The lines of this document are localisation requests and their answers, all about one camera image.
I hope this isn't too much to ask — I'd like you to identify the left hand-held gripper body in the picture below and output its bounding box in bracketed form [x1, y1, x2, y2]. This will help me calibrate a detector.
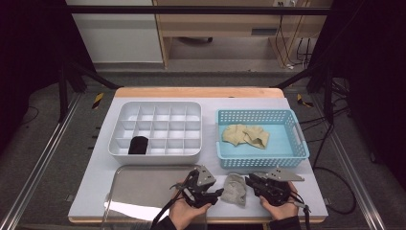
[179, 165, 217, 210]

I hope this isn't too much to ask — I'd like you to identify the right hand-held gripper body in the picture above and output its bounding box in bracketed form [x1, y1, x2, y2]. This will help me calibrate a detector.
[253, 168, 305, 207]

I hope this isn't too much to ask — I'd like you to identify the light blue plastic basket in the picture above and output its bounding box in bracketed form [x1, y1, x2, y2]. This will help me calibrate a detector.
[215, 108, 310, 170]

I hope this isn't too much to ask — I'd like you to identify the translucent grey box lid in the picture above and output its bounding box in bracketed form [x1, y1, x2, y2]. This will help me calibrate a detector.
[101, 164, 209, 230]

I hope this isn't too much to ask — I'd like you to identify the white compartment storage box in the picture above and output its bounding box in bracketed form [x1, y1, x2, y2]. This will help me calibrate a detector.
[107, 101, 205, 166]

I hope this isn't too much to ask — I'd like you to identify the person's right hand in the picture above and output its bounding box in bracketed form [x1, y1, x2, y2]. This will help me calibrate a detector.
[259, 181, 300, 221]

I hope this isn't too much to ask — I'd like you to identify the person's left hand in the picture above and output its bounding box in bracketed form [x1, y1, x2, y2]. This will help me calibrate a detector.
[168, 196, 213, 230]

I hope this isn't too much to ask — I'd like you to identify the black yellow tape strip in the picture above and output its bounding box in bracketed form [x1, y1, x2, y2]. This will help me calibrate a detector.
[296, 93, 314, 108]
[91, 92, 105, 110]

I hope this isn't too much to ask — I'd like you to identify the white table mat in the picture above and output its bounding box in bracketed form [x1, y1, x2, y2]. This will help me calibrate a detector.
[67, 96, 329, 221]

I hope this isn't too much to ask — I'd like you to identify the black metal stand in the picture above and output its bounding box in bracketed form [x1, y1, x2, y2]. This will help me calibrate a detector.
[56, 58, 124, 124]
[271, 60, 336, 126]

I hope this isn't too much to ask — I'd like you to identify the black curtain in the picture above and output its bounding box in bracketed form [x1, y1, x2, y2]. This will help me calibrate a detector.
[0, 0, 97, 154]
[307, 0, 406, 190]

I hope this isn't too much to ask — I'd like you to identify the black object under desk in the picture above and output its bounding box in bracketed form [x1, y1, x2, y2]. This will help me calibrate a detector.
[176, 36, 214, 45]

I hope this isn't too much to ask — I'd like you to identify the wooden desk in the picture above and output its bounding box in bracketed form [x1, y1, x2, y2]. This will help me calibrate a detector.
[152, 0, 333, 70]

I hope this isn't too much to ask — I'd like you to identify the white cabinet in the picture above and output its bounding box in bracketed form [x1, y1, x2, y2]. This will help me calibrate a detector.
[65, 0, 165, 64]

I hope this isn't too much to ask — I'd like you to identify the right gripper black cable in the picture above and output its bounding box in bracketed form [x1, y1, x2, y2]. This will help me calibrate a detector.
[290, 190, 312, 230]

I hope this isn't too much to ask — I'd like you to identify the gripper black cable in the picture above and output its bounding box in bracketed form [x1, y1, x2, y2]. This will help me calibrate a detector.
[149, 169, 199, 230]
[290, 190, 312, 230]

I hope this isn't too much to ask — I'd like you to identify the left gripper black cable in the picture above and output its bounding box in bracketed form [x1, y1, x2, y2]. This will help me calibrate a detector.
[149, 169, 199, 230]

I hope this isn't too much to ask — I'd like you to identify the black floor cable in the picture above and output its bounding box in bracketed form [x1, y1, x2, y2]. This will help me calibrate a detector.
[300, 104, 358, 216]

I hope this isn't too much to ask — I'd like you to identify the aluminium rail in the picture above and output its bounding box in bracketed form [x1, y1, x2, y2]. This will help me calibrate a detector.
[0, 92, 82, 230]
[310, 94, 387, 230]

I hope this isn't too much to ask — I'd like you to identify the yellow cable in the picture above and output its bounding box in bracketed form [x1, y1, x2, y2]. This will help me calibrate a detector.
[276, 0, 312, 68]

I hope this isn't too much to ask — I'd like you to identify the white wall socket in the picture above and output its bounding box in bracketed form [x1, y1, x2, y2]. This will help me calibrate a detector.
[273, 0, 298, 8]

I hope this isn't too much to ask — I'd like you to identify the black frame bar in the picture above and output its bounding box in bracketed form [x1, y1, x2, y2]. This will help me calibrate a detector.
[65, 5, 331, 16]

